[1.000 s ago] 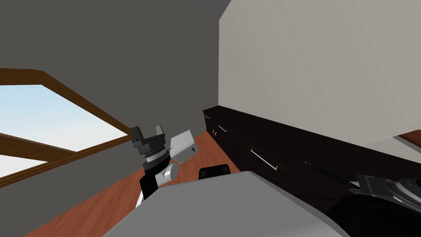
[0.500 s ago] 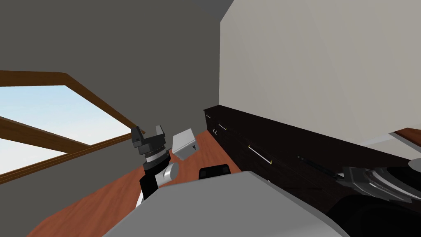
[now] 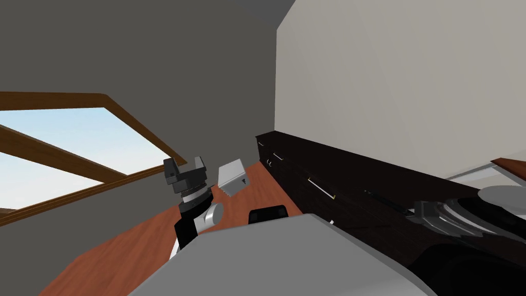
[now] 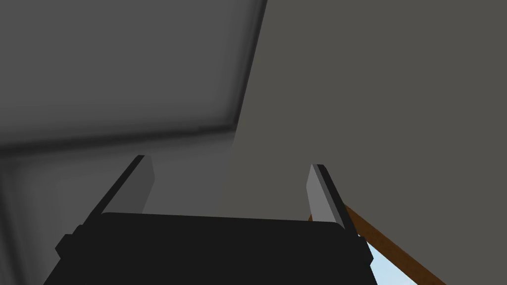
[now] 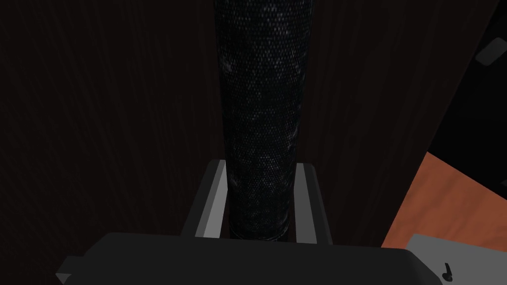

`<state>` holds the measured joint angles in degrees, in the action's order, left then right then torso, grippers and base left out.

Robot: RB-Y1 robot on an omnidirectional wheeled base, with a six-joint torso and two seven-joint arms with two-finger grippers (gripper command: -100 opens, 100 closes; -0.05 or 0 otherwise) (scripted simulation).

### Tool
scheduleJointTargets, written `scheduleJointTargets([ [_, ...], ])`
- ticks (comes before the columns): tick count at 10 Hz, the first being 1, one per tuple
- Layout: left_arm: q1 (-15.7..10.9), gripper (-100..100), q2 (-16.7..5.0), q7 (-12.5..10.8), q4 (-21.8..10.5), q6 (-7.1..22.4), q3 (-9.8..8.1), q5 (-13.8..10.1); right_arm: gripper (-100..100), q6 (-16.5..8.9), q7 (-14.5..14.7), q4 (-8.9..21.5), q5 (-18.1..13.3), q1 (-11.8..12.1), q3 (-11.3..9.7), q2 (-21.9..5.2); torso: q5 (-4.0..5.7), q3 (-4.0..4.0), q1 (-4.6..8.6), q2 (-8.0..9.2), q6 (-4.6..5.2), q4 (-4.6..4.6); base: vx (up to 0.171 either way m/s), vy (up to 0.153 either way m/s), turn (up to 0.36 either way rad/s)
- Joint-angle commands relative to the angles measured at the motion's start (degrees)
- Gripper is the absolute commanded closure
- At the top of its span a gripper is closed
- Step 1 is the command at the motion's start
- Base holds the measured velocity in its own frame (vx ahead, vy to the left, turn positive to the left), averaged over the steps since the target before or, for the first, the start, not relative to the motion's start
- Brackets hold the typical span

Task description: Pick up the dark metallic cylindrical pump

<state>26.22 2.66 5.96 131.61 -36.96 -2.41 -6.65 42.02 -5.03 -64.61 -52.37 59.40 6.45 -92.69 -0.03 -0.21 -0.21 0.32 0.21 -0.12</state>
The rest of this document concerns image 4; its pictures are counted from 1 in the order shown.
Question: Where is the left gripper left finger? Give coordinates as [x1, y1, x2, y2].
[83, 154, 155, 226]

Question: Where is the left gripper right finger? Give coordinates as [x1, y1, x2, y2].
[305, 163, 360, 238]

